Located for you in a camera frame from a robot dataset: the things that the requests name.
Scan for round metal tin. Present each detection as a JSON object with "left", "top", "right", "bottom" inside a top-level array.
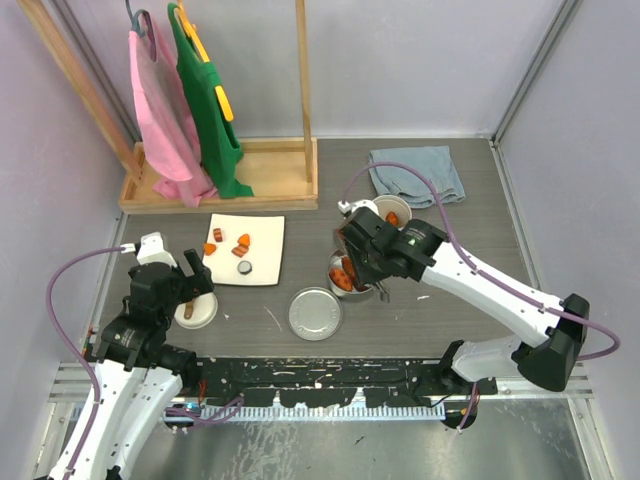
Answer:
[{"left": 327, "top": 250, "right": 375, "bottom": 302}]

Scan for white cylindrical container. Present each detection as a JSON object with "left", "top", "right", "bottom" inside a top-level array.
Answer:
[{"left": 373, "top": 195, "right": 412, "bottom": 229}]

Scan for orange fried chicken piece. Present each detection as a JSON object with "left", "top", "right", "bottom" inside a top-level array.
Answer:
[{"left": 329, "top": 268, "right": 353, "bottom": 292}]

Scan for blue cloth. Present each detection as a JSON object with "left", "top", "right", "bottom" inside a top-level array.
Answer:
[{"left": 368, "top": 146, "right": 466, "bottom": 209}]

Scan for metal tongs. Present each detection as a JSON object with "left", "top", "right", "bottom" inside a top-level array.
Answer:
[{"left": 333, "top": 230, "right": 390, "bottom": 303}]

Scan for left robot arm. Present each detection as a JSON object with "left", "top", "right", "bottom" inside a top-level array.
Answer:
[{"left": 47, "top": 232, "right": 218, "bottom": 479}]

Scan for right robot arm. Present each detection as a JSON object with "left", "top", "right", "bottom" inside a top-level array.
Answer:
[{"left": 334, "top": 200, "right": 590, "bottom": 394}]

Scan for brown fried piece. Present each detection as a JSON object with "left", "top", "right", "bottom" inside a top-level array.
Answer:
[{"left": 341, "top": 256, "right": 356, "bottom": 279}]

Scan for orange shrimp piece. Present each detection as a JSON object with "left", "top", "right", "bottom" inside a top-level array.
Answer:
[{"left": 385, "top": 212, "right": 399, "bottom": 226}]

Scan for white rice roll piece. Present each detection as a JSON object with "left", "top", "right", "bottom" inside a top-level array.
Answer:
[{"left": 237, "top": 260, "right": 253, "bottom": 275}]

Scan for orange striped sushi piece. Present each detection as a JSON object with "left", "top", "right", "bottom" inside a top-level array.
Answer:
[{"left": 232, "top": 244, "right": 249, "bottom": 258}]

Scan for white square plate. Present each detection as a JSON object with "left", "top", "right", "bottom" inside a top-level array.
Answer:
[{"left": 202, "top": 214, "right": 285, "bottom": 286}]

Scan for round metal tin lid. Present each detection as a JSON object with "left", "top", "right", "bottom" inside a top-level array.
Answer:
[{"left": 287, "top": 287, "right": 343, "bottom": 342}]

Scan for green apron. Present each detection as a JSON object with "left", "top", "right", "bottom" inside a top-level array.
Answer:
[{"left": 167, "top": 3, "right": 254, "bottom": 199}]

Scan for wooden clothes rack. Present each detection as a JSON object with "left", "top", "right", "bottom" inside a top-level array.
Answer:
[{"left": 18, "top": 1, "right": 319, "bottom": 214}]

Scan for pink apron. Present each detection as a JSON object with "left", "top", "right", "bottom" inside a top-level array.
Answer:
[{"left": 128, "top": 17, "right": 217, "bottom": 207}]

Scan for yellow hanger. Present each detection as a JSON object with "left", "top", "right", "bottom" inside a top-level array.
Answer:
[{"left": 177, "top": 0, "right": 234, "bottom": 122}]

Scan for grey hanger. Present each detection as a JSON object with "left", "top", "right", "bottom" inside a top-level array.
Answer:
[{"left": 125, "top": 0, "right": 157, "bottom": 61}]

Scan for white lid brown handle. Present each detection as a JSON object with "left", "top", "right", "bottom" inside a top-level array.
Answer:
[{"left": 174, "top": 293, "right": 218, "bottom": 330}]

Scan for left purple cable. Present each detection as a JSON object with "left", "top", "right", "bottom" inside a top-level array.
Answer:
[{"left": 45, "top": 242, "right": 139, "bottom": 480}]

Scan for purple cable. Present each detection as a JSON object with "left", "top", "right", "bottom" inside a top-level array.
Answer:
[
  {"left": 342, "top": 161, "right": 622, "bottom": 362},
  {"left": 45, "top": 242, "right": 139, "bottom": 480}
]

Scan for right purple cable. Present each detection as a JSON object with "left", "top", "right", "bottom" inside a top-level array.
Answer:
[{"left": 342, "top": 161, "right": 622, "bottom": 362}]

